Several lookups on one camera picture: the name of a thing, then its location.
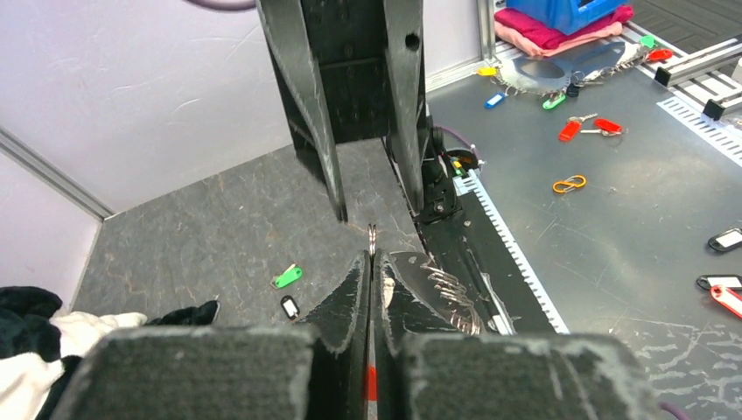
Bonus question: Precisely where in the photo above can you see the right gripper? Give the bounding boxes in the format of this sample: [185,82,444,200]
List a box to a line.
[257,0,429,222]

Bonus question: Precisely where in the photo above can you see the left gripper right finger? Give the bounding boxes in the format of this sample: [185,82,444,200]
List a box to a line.
[373,250,661,419]

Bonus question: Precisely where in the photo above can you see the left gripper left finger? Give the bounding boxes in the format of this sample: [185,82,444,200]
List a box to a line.
[52,251,371,419]

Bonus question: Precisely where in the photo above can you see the red key tag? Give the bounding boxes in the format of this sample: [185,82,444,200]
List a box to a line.
[710,285,742,319]
[366,365,378,402]

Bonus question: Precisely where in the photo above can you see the green key tag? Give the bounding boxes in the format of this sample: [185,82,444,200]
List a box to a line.
[269,264,304,290]

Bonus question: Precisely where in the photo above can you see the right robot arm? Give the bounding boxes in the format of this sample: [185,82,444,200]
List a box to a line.
[257,0,459,224]

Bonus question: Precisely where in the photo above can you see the black key tag with keys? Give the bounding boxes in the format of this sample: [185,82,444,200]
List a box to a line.
[280,296,301,321]

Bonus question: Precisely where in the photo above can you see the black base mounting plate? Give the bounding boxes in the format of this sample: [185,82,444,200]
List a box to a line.
[418,189,525,335]

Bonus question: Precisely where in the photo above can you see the blue key tag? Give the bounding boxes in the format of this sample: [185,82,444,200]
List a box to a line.
[484,92,507,109]

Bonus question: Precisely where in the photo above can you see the pink folded cloth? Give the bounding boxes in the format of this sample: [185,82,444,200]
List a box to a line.
[493,5,634,59]

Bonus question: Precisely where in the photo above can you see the spare metal key holder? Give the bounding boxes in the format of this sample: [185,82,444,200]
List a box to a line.
[495,41,648,96]

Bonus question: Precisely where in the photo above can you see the blue plastic crate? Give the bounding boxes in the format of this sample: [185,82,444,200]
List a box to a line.
[505,0,628,35]

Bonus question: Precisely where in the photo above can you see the orange carabiner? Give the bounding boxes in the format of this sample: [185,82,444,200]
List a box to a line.
[552,174,587,194]

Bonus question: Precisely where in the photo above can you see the black white checkered pillow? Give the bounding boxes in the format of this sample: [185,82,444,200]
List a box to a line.
[1,286,221,419]

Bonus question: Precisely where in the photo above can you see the red key tags pair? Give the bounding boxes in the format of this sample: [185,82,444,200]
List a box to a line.
[557,113,626,143]

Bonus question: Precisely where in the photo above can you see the red key tag at edge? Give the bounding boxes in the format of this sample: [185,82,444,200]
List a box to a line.
[710,285,742,319]

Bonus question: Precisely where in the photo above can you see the black key tag at edge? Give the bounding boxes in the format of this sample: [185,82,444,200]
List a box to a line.
[707,227,742,253]

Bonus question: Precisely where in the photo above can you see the white slotted cable duct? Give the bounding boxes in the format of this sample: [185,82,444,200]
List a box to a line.
[453,170,570,334]

